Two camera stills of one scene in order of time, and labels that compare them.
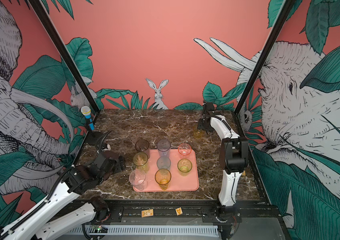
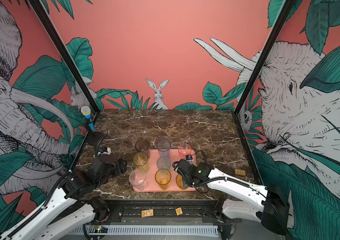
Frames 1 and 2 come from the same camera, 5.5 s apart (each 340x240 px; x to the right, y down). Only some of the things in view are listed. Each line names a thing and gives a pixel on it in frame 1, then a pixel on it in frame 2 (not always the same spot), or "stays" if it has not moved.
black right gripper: [201, 125] -> [185, 184]
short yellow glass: [198, 133] -> [179, 182]
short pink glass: [184, 149] stays
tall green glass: [140, 161] stays
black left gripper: [121, 164] stays
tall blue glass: [163, 147] stays
